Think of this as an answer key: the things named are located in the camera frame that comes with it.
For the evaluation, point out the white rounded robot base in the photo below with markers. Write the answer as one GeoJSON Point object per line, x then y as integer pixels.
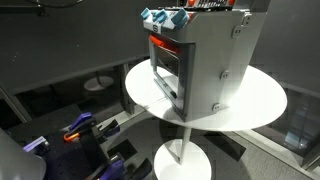
{"type": "Point", "coordinates": [17, 164]}

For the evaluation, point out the grey toy stove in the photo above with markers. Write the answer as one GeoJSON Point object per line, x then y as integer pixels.
{"type": "Point", "coordinates": [200, 49]}

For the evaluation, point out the purple spring clamp upper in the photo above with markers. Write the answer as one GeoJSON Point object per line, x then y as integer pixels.
{"type": "Point", "coordinates": [86, 123]}

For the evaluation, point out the purple spring clamp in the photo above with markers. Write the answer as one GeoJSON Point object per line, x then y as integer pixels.
{"type": "Point", "coordinates": [116, 170]}
{"type": "Point", "coordinates": [86, 123]}

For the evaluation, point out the purple spring clamp lower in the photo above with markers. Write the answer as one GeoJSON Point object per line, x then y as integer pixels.
{"type": "Point", "coordinates": [116, 170]}

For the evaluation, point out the round white side table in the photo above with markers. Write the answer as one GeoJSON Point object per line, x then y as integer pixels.
{"type": "Point", "coordinates": [259, 101]}

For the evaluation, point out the black perforated breadboard plate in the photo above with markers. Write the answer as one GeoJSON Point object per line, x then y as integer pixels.
{"type": "Point", "coordinates": [72, 160]}

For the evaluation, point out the purple clamp left edge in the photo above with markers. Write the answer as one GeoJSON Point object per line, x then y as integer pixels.
{"type": "Point", "coordinates": [38, 146]}

